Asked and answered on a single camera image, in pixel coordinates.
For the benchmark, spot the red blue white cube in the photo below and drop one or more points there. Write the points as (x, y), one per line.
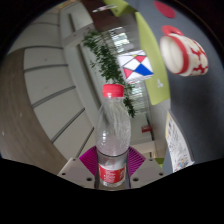
(136, 66)

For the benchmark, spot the row of potted plants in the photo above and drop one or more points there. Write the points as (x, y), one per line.
(106, 60)

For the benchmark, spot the small green low table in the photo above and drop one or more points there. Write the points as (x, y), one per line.
(118, 6)

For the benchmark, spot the red and white mug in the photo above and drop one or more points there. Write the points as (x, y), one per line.
(190, 55)

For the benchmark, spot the large green low table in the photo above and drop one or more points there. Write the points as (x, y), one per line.
(153, 60)

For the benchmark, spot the yellow-edged printed booklet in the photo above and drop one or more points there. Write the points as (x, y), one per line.
(180, 118)

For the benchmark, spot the clear red-capped water bottle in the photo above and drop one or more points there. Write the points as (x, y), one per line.
(112, 133)

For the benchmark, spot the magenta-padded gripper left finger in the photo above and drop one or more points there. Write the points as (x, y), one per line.
(75, 171)

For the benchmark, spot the white printed magazine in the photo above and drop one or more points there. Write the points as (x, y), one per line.
(178, 146)

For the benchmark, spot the flat round red coaster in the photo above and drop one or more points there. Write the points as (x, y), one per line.
(165, 9)

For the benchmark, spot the red fire extinguisher box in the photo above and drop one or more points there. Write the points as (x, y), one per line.
(146, 128)

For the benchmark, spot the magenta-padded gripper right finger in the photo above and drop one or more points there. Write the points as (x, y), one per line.
(148, 171)

